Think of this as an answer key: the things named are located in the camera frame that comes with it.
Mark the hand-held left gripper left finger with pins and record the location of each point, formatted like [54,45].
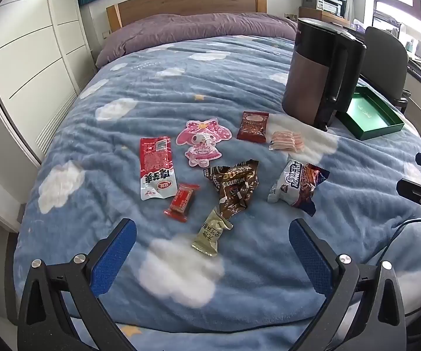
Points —
[113,259]

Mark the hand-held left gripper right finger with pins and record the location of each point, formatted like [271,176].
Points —
[311,259]

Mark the white and blue wafer packet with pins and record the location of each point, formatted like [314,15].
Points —
[294,186]

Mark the green shallow box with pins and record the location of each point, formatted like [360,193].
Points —
[371,113]

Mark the small red candy packet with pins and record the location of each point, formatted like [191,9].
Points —
[181,201]

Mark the beige candy packet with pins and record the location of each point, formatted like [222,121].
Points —
[208,234]

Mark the red and white snack packet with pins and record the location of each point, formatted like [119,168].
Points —
[155,164]

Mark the brown snack wrapper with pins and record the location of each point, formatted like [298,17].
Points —
[232,186]

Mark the pink sausage packet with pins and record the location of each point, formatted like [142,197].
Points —
[285,140]

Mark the dark red snack packet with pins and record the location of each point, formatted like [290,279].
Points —
[252,126]

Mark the pink cartoon character candy packet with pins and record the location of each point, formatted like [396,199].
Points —
[199,140]

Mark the grey office chair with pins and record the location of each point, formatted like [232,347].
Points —
[382,55]

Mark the brown and black electric kettle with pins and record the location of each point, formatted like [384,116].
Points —
[305,80]

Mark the wooden nightstand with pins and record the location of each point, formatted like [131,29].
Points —
[327,17]

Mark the white printer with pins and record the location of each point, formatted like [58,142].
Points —
[333,5]

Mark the blue cloud print blanket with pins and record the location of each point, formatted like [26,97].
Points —
[196,80]

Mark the white sliding wardrobe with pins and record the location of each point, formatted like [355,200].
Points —
[24,44]

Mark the purple pillow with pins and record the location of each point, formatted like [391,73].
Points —
[196,29]

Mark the wooden headboard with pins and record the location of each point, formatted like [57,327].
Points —
[181,2]

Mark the white wall socket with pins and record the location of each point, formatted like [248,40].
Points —
[291,16]

